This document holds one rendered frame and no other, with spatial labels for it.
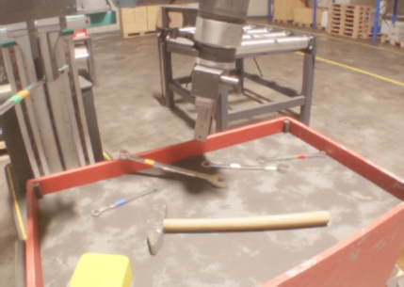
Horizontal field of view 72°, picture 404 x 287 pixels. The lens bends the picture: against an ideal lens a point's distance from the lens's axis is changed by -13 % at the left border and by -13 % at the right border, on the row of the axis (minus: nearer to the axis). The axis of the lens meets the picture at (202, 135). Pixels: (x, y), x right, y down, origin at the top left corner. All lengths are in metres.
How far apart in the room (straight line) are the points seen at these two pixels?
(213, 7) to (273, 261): 0.43
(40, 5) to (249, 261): 0.51
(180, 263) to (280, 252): 0.17
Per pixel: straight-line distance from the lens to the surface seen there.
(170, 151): 0.78
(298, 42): 2.83
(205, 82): 0.56
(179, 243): 0.57
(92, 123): 1.89
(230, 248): 0.55
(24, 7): 0.52
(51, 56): 0.53
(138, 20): 10.29
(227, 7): 0.56
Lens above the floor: 1.30
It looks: 26 degrees down
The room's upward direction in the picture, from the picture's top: 2 degrees counter-clockwise
